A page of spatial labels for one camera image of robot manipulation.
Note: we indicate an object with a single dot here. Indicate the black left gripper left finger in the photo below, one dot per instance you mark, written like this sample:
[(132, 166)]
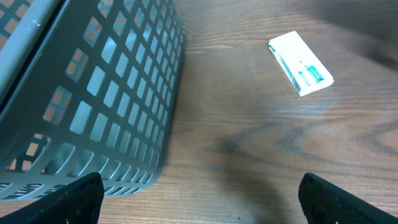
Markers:
[(77, 202)]

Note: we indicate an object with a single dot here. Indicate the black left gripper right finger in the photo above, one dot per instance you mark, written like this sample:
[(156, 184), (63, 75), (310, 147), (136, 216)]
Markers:
[(324, 202)]

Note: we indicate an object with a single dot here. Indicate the dark grey plastic basket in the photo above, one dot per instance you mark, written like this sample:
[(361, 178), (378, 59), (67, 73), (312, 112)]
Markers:
[(86, 86)]

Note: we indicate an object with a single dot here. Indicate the white blue medicine box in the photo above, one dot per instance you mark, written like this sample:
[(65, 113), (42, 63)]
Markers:
[(302, 67)]

